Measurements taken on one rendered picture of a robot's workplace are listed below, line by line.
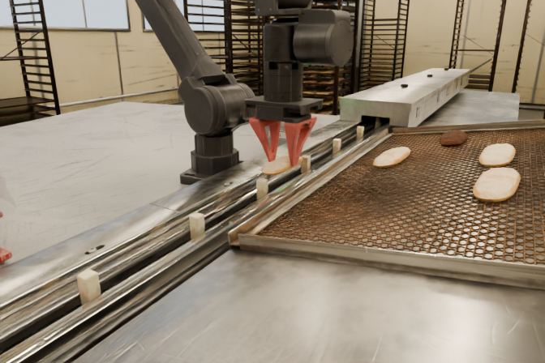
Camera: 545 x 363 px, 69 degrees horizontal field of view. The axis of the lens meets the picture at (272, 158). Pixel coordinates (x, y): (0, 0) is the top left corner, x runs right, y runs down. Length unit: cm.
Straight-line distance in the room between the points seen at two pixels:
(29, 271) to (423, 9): 748
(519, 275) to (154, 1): 69
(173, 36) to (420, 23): 706
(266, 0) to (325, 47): 11
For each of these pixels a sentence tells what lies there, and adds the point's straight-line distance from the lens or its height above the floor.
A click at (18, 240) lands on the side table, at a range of 61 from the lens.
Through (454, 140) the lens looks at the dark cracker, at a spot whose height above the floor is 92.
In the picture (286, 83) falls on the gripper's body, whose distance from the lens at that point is 56.
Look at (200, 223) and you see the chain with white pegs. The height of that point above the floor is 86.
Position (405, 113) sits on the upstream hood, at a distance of 100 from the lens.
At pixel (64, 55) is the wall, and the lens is 552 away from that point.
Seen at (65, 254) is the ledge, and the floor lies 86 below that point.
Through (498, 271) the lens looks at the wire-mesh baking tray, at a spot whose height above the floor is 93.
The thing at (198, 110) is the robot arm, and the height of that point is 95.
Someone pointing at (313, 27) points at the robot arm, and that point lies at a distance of 53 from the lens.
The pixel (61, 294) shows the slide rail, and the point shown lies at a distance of 41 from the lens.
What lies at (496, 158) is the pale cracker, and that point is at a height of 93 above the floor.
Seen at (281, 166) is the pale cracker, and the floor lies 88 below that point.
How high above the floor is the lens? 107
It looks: 17 degrees down
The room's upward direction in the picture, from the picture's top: straight up
